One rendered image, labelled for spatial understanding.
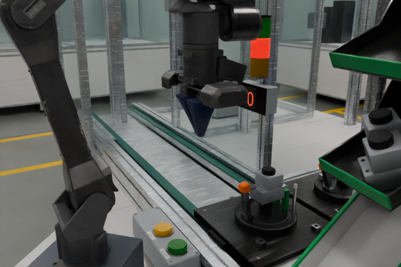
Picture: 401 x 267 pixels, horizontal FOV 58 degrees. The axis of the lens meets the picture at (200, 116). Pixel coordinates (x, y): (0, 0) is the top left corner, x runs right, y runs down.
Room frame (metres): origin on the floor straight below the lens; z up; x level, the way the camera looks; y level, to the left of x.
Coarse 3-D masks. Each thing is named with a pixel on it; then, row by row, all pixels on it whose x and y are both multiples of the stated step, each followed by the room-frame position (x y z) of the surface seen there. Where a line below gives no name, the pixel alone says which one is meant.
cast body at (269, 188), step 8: (264, 168) 0.72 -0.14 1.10; (272, 168) 0.72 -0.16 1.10; (256, 176) 0.73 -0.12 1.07; (264, 176) 0.70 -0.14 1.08; (272, 176) 0.70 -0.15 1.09; (280, 176) 0.71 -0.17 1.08; (256, 184) 0.73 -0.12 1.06; (264, 184) 0.70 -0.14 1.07; (272, 184) 0.70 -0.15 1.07; (280, 184) 0.71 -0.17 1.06; (256, 192) 0.70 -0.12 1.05; (264, 192) 0.69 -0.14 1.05; (272, 192) 0.70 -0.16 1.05; (280, 192) 0.71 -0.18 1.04; (256, 200) 0.70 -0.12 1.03; (264, 200) 0.69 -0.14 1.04; (272, 200) 0.70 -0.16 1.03
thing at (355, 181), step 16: (384, 96) 0.54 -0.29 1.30; (400, 96) 0.56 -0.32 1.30; (400, 112) 0.56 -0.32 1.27; (352, 144) 0.53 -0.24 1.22; (320, 160) 0.50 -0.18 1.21; (336, 160) 0.52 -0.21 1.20; (352, 160) 0.50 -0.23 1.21; (336, 176) 0.48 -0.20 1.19; (352, 176) 0.44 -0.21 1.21; (368, 192) 0.42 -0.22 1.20; (384, 192) 0.42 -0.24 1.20; (400, 192) 0.39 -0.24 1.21; (384, 208) 0.40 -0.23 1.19
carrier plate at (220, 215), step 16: (208, 208) 0.77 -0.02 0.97; (224, 208) 0.77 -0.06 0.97; (304, 208) 0.77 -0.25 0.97; (208, 224) 0.71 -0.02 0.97; (224, 224) 0.70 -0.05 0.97; (304, 224) 0.70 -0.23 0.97; (320, 224) 0.70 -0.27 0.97; (224, 240) 0.65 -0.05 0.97; (240, 240) 0.64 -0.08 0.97; (272, 240) 0.64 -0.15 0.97; (288, 240) 0.64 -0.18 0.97; (304, 240) 0.64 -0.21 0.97; (240, 256) 0.60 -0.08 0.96; (256, 256) 0.59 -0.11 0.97; (272, 256) 0.59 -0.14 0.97; (288, 256) 0.60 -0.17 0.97
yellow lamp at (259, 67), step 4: (252, 60) 0.93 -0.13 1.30; (256, 60) 0.92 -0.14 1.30; (260, 60) 0.92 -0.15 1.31; (264, 60) 0.92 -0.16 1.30; (268, 60) 0.93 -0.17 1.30; (252, 64) 0.93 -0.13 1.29; (256, 64) 0.92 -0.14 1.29; (260, 64) 0.92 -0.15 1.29; (264, 64) 0.92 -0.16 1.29; (268, 64) 0.93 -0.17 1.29; (252, 68) 0.93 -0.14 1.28; (256, 68) 0.92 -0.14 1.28; (260, 68) 0.92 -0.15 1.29; (264, 68) 0.92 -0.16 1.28; (268, 68) 0.93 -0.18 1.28; (252, 72) 0.93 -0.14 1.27; (256, 72) 0.92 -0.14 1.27; (260, 72) 0.92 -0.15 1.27; (264, 72) 0.92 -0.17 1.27; (268, 72) 0.93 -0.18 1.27; (252, 76) 0.93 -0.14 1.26; (256, 76) 0.92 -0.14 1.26; (260, 76) 0.92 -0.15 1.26; (264, 76) 0.92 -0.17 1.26
